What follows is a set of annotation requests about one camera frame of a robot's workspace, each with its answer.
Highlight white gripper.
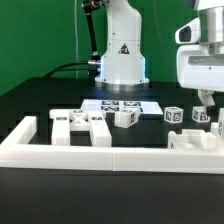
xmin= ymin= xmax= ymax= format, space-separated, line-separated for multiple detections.
xmin=176 ymin=44 xmax=224 ymax=115

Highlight white chair seat part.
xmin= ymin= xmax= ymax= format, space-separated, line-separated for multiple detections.
xmin=167 ymin=129 xmax=224 ymax=150

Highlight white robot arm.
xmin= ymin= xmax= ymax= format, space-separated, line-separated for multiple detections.
xmin=95 ymin=0 xmax=224 ymax=110

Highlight white chair back part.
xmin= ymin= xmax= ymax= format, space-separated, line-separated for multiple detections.
xmin=49 ymin=109 xmax=112 ymax=147

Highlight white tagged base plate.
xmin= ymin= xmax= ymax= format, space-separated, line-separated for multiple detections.
xmin=81 ymin=99 xmax=163 ymax=115

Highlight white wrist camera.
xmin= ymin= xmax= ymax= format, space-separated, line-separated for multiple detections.
xmin=175 ymin=18 xmax=201 ymax=44

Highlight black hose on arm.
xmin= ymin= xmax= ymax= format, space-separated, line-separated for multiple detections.
xmin=81 ymin=0 xmax=102 ymax=68

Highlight black cable on table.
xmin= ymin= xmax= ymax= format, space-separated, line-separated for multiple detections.
xmin=43 ymin=61 xmax=90 ymax=79

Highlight white U-shaped fence frame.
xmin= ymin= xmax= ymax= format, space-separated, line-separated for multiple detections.
xmin=0 ymin=116 xmax=224 ymax=174

